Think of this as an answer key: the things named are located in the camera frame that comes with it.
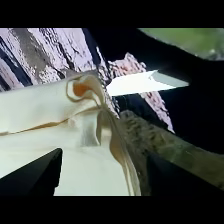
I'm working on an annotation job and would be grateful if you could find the cream white garment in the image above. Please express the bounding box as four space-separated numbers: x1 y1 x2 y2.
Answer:
0 69 142 197

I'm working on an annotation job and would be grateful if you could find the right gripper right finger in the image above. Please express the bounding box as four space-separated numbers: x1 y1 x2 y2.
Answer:
146 151 224 197

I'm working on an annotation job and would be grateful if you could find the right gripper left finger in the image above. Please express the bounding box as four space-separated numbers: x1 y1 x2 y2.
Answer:
0 147 64 197

